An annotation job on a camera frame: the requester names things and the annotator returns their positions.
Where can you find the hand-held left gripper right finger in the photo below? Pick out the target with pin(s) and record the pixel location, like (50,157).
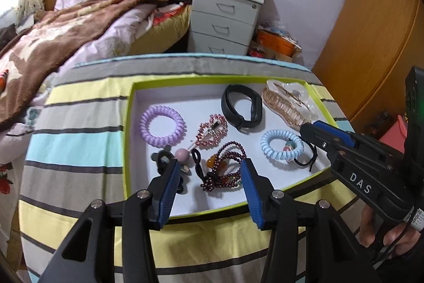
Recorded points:
(251,190)

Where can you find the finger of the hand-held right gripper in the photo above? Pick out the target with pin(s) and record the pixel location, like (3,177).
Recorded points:
(338,133)
(318,137)

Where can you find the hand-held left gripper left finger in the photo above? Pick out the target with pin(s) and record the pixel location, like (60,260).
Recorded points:
(167,190)

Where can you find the pink rhinestone heart hair clip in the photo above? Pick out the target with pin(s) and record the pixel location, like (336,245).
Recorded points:
(220,132)

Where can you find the black wrist band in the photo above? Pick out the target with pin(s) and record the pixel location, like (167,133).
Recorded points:
(228,110)

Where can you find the lime green cardboard box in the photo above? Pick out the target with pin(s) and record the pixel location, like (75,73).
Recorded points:
(198,97)

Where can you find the person's right forearm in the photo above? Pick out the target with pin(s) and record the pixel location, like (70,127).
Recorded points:
(404,269)

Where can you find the person's right hand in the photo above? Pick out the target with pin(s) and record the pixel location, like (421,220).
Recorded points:
(397,238)

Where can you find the pink plastic bin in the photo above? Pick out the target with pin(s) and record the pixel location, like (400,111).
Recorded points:
(394,133)

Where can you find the clear pink hair claw clip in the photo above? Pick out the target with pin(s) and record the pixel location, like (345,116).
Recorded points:
(285,107)

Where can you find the striped tablecloth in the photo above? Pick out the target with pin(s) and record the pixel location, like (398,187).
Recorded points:
(76,143)

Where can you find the large wooden wardrobe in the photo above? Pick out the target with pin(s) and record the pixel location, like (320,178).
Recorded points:
(374,24)

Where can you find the grey drawer nightstand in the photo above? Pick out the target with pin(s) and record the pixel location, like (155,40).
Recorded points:
(222,21)

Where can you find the red patterned pillow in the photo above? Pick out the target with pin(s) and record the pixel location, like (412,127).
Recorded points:
(169,16)

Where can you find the brown fleece blanket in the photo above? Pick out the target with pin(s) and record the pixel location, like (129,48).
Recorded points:
(66,31)

